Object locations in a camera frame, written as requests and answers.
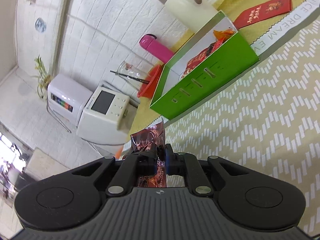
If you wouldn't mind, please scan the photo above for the dark foil snack packet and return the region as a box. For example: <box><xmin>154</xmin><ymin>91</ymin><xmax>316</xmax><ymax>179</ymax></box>
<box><xmin>130</xmin><ymin>121</ymin><xmax>167</xmax><ymax>187</ymax></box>

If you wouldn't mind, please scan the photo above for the pink thermos bottle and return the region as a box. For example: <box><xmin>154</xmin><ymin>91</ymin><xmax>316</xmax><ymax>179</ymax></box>
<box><xmin>139</xmin><ymin>34</ymin><xmax>174</xmax><ymax>63</ymax></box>

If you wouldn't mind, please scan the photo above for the potted green plant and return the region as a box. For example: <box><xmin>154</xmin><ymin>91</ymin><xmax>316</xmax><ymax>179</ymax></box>
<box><xmin>34</xmin><ymin>55</ymin><xmax>53</xmax><ymax>101</ymax></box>

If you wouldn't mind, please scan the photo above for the white water filter appliance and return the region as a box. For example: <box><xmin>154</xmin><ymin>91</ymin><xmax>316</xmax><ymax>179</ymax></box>
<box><xmin>47</xmin><ymin>74</ymin><xmax>93</xmax><ymax>126</ymax></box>

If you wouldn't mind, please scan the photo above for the green cardboard box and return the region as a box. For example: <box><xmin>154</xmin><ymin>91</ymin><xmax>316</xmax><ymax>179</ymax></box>
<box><xmin>150</xmin><ymin>11</ymin><xmax>259</xmax><ymax>120</ymax></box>

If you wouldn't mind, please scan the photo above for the yellow tablecloth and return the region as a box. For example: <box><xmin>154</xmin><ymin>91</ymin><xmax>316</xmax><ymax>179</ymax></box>
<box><xmin>128</xmin><ymin>0</ymin><xmax>320</xmax><ymax>138</ymax></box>

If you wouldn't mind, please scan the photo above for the orange snack packet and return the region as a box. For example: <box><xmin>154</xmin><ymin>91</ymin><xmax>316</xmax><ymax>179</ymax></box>
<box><xmin>213</xmin><ymin>28</ymin><xmax>236</xmax><ymax>41</ymax></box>

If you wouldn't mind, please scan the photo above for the red plastic basket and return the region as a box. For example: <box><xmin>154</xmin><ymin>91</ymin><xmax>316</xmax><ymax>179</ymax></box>
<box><xmin>137</xmin><ymin>64</ymin><xmax>163</xmax><ymax>99</ymax></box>

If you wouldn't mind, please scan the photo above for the cream thermos jug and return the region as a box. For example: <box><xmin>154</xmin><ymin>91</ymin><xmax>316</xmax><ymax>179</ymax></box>
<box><xmin>159</xmin><ymin>0</ymin><xmax>218</xmax><ymax>33</ymax></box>

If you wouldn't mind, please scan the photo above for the white water dispenser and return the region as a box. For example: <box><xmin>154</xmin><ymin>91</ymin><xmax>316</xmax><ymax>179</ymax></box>
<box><xmin>76</xmin><ymin>86</ymin><xmax>137</xmax><ymax>146</ymax></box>

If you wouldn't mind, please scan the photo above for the blue round wall decoration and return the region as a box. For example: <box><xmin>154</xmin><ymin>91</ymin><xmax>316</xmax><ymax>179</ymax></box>
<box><xmin>35</xmin><ymin>17</ymin><xmax>47</xmax><ymax>33</ymax></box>

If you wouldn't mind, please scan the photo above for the red envelope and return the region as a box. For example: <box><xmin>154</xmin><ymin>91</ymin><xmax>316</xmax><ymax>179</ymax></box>
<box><xmin>233</xmin><ymin>0</ymin><xmax>292</xmax><ymax>29</ymax></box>

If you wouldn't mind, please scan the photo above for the black straw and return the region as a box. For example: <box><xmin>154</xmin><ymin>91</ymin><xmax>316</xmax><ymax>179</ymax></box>
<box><xmin>110</xmin><ymin>70</ymin><xmax>150</xmax><ymax>84</ymax></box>

